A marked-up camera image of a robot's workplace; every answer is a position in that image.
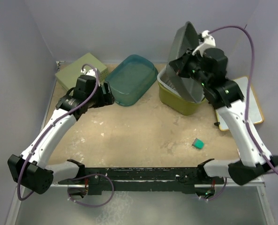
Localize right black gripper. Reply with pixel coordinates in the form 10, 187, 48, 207
170, 47, 210, 88

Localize teal plastic tub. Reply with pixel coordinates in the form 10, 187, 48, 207
105, 54, 158, 106

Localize grey plastic tub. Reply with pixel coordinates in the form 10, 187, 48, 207
166, 22, 204, 103

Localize white perforated basket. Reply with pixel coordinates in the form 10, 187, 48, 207
157, 68, 178, 95

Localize pale green perforated basket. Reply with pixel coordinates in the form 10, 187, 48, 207
55, 53, 109, 90

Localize large olive green container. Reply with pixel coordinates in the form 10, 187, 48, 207
158, 82, 206, 116

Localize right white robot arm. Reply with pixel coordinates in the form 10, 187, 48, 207
169, 30, 278, 186

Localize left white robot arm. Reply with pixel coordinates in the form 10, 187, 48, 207
8, 64, 114, 201

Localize green whiteboard eraser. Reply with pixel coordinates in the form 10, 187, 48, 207
192, 138, 204, 150

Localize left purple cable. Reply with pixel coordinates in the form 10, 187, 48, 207
16, 64, 100, 201

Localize small whiteboard orange frame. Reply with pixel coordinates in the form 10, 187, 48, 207
215, 76, 264, 131

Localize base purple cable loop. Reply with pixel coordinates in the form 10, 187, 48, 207
67, 173, 115, 208

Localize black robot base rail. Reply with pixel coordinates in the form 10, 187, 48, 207
59, 167, 224, 195

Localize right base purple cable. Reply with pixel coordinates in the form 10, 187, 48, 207
198, 177, 227, 202

